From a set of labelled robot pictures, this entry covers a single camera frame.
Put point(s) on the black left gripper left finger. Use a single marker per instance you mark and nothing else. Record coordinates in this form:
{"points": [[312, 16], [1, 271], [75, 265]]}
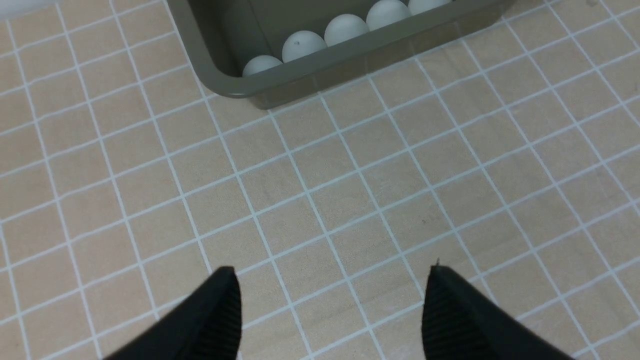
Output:
{"points": [[207, 325]]}

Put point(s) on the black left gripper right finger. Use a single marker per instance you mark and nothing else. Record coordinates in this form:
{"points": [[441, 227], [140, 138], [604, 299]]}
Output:
{"points": [[460, 323]]}

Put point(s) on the white ball with logo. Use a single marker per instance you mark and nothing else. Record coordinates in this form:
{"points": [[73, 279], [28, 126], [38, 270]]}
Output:
{"points": [[301, 44]]}

